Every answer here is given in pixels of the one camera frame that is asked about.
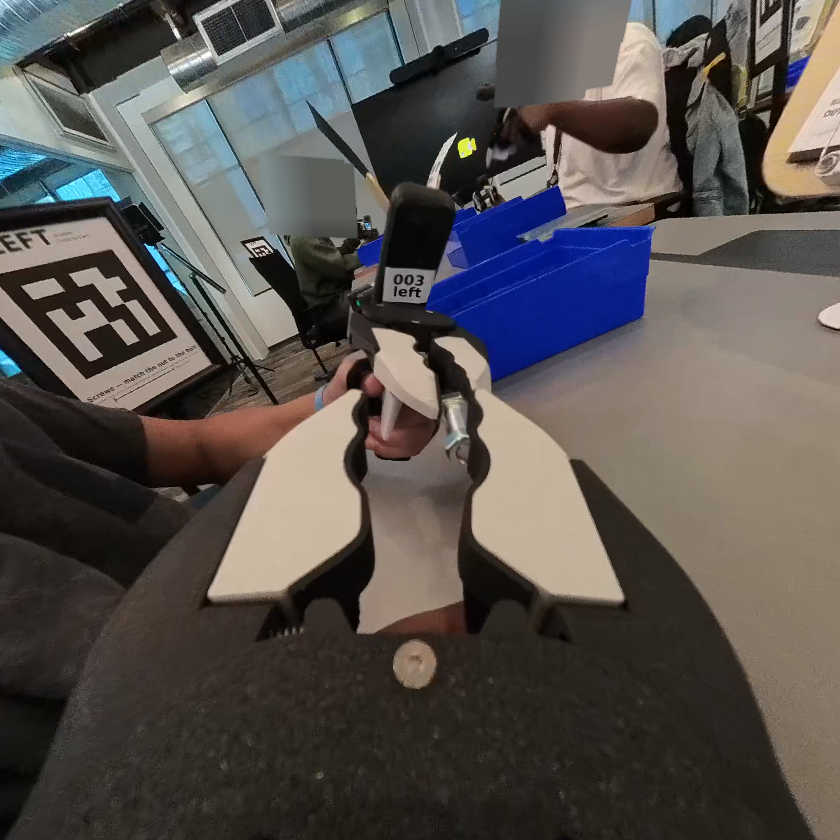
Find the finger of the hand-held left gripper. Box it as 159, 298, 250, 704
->
369, 328, 443, 443
434, 338, 493, 396

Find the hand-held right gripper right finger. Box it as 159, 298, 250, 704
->
458, 388, 626, 634

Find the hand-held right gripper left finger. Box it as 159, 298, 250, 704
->
206, 390, 376, 634

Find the blue plastic bin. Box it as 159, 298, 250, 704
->
356, 206, 478, 266
427, 226, 656, 383
449, 185, 568, 269

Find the person's left forearm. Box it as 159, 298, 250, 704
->
140, 392, 322, 491

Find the grey desk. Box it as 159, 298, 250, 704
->
354, 211, 840, 840

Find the person's left hand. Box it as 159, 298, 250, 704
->
327, 350, 439, 462

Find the printed instruction sheet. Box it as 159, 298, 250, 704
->
427, 130, 458, 193
786, 66, 840, 163

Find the black television screen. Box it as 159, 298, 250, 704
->
351, 46, 547, 206

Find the black office chair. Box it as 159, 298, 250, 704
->
664, 14, 770, 219
249, 252, 347, 383

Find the black video bar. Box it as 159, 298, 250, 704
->
389, 28, 491, 86

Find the ceiling air vent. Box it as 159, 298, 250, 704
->
193, 0, 284, 67

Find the framed marker poster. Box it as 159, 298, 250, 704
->
0, 197, 228, 416

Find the denim jacket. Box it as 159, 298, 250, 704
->
686, 85, 750, 219

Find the white document stand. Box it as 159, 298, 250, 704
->
814, 147, 840, 330

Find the black-and-white marker sign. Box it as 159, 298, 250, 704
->
751, 0, 796, 74

